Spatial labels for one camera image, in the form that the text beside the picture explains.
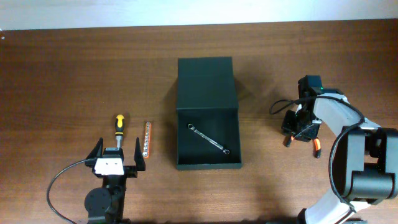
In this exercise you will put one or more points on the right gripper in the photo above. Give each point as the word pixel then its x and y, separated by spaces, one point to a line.
pixel 286 127

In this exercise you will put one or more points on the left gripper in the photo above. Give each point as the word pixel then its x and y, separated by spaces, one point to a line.
pixel 131 171

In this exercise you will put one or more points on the orange black needle-nose pliers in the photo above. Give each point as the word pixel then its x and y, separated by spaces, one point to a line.
pixel 317 146

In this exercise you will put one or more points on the silver ratchet wrench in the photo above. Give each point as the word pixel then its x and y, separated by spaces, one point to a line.
pixel 213 142

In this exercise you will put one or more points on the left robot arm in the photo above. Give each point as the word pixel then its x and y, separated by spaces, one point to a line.
pixel 105 204

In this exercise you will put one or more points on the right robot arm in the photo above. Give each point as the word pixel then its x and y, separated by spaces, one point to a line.
pixel 362 165

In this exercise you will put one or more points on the yellow black screwdriver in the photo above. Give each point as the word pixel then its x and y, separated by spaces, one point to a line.
pixel 119 130

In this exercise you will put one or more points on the black open box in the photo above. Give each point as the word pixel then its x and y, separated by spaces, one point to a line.
pixel 207 98

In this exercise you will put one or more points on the orange socket bit rail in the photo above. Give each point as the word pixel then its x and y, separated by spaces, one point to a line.
pixel 147 138

